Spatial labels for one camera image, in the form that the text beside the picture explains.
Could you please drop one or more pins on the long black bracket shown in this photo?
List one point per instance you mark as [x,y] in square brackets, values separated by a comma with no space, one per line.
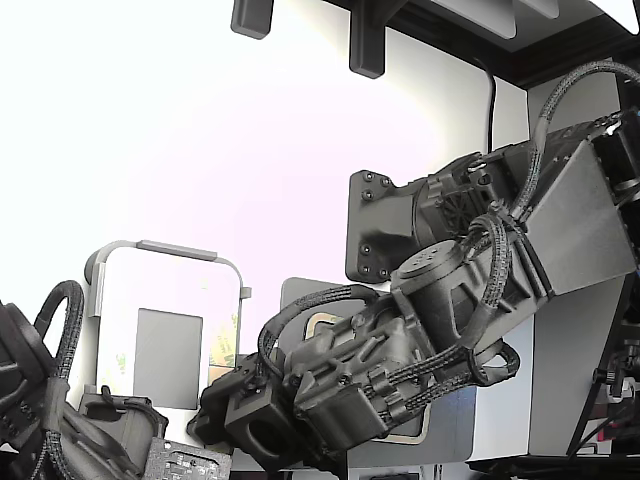
[367,40]

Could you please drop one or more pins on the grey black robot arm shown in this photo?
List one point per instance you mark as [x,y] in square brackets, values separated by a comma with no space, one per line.
[575,225]

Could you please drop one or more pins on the dark circuit board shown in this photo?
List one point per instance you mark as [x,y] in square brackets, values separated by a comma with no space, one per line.
[185,462]

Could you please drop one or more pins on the black shelf frame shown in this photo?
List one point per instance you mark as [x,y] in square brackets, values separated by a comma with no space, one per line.
[550,50]

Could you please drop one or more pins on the short black bracket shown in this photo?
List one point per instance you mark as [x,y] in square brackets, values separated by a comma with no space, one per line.
[252,17]

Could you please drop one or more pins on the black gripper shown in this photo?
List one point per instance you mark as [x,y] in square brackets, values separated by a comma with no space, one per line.
[360,360]

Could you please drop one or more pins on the grey fixture stand with legs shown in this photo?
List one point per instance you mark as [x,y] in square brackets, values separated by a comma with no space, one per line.
[150,245]

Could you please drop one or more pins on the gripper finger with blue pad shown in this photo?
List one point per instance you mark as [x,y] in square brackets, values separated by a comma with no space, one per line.
[210,425]

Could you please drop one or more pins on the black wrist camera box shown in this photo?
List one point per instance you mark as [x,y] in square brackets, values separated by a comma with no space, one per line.
[260,420]

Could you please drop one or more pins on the white panel with rectangular window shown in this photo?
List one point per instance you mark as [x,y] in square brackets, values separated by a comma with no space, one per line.
[165,280]

